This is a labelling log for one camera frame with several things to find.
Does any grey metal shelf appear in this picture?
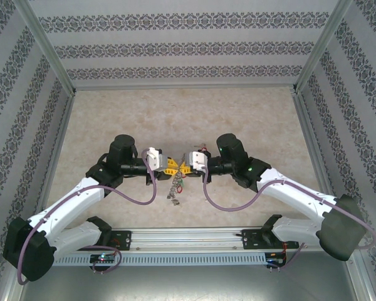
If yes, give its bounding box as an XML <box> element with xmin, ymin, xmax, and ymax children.
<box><xmin>18</xmin><ymin>265</ymin><xmax>364</xmax><ymax>301</ymax></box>

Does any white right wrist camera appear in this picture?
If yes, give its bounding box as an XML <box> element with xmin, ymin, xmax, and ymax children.
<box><xmin>187</xmin><ymin>149</ymin><xmax>210</xmax><ymax>174</ymax></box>

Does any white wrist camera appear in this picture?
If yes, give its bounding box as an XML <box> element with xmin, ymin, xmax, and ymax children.
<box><xmin>145</xmin><ymin>146</ymin><xmax>170</xmax><ymax>172</ymax></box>
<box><xmin>187</xmin><ymin>149</ymin><xmax>210</xmax><ymax>174</ymax></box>

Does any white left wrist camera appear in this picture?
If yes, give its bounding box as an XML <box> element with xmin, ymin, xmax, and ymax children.
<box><xmin>145</xmin><ymin>146</ymin><xmax>170</xmax><ymax>172</ymax></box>

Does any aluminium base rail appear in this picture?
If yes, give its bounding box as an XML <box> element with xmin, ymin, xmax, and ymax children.
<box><xmin>18</xmin><ymin>228</ymin><xmax>301</xmax><ymax>252</ymax></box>

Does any aluminium side rail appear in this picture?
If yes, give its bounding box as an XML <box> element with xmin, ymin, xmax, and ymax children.
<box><xmin>293</xmin><ymin>89</ymin><xmax>338</xmax><ymax>225</ymax></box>
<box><xmin>34</xmin><ymin>92</ymin><xmax>78</xmax><ymax>226</ymax></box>

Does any slotted grey cable duct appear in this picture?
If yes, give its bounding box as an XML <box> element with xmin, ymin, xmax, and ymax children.
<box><xmin>29</xmin><ymin>253</ymin><xmax>268</xmax><ymax>267</ymax></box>

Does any aluminium frame post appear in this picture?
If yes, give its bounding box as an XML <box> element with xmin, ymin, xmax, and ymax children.
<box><xmin>293</xmin><ymin>0</ymin><xmax>354</xmax><ymax>94</ymax></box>
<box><xmin>12</xmin><ymin>0</ymin><xmax>78</xmax><ymax>95</ymax></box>

